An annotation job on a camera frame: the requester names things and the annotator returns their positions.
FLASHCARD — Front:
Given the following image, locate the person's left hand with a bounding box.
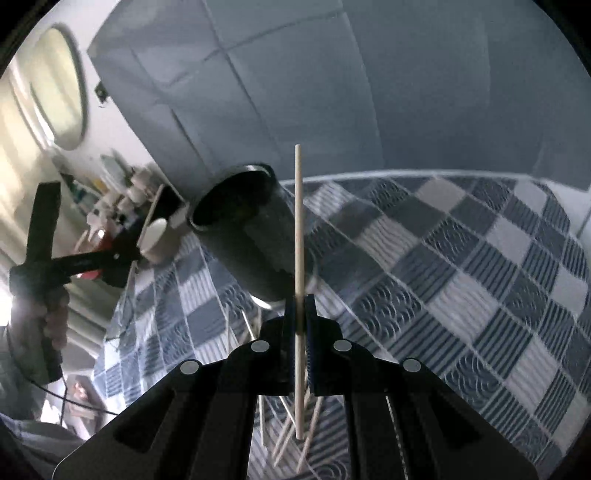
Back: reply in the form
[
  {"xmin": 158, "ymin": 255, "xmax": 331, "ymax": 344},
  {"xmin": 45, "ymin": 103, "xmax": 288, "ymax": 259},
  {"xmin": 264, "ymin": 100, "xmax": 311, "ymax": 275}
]
[{"xmin": 43, "ymin": 286, "xmax": 69, "ymax": 351}]

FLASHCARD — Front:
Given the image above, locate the red bowl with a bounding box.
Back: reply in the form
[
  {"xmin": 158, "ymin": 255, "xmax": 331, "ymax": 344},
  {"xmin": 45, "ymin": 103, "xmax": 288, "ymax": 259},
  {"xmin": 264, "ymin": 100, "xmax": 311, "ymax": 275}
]
[{"xmin": 73, "ymin": 228, "xmax": 115, "ymax": 281}]

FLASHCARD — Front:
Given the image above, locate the beige ceramic mug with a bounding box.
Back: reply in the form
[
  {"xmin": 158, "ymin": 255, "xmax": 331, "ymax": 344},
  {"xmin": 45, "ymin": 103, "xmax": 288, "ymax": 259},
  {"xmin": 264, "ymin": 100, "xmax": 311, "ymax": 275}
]
[{"xmin": 138, "ymin": 218, "xmax": 180, "ymax": 265}]

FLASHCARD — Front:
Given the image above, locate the dark cylindrical utensil holder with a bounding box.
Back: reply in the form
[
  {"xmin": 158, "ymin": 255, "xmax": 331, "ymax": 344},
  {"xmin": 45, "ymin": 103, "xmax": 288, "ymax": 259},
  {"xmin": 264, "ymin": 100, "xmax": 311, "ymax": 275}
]
[{"xmin": 186, "ymin": 163, "xmax": 314, "ymax": 309}]

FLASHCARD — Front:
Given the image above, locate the blue patterned tablecloth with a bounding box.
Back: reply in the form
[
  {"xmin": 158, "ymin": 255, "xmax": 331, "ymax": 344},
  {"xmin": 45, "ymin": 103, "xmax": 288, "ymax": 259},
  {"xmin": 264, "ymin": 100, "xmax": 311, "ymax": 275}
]
[{"xmin": 93, "ymin": 176, "xmax": 590, "ymax": 479}]

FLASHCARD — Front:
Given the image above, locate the grey fabric backdrop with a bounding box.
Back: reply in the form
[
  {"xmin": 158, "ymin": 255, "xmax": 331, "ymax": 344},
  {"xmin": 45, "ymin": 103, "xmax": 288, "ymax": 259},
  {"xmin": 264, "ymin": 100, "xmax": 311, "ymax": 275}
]
[{"xmin": 88, "ymin": 1, "xmax": 590, "ymax": 197}]

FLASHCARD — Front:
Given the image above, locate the oval wall mirror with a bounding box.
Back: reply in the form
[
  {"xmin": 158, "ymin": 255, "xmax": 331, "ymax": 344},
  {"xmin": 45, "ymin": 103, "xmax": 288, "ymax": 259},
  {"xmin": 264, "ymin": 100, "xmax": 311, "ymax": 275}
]
[{"xmin": 27, "ymin": 27, "xmax": 87, "ymax": 151}]

